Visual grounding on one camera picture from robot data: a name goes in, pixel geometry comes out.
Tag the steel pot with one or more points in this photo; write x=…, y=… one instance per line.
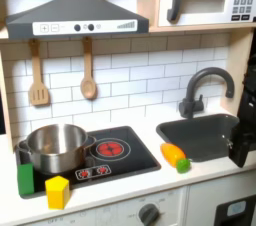
x=58, y=148

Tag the dark grey sink basin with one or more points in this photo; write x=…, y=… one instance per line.
x=200, y=136

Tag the dark grey tap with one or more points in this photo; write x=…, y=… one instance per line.
x=193, y=98

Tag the orange toy vegetable green end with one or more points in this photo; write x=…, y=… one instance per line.
x=172, y=154

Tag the grey oven knob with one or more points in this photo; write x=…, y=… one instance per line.
x=148, y=215

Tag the black stove top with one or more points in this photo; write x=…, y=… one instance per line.
x=130, y=161

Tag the white oven control panel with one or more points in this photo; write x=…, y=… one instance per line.
x=133, y=211

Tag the wooden spoon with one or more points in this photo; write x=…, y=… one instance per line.
x=88, y=86

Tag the yellow block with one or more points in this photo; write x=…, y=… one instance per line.
x=57, y=192

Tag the grey range hood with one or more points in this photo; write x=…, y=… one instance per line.
x=78, y=11

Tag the wooden slotted spatula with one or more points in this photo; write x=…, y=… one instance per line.
x=37, y=91

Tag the green block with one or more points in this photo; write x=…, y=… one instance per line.
x=25, y=180

